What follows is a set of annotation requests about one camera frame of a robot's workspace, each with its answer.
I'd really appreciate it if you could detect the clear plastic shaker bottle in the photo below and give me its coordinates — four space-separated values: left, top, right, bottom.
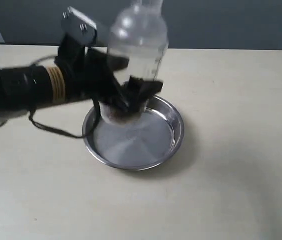
99 0 169 127

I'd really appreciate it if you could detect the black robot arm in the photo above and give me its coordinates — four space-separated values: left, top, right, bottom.
0 36 163 123

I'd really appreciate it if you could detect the round stainless steel plate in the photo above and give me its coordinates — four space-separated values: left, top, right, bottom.
82 96 184 171

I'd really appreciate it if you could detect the black camera cable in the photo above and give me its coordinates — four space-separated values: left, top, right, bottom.
0 56 101 139

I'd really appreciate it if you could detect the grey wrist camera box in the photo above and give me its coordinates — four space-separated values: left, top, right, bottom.
61 6 97 47

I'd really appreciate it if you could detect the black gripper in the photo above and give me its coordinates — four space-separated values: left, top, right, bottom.
54 34 163 117

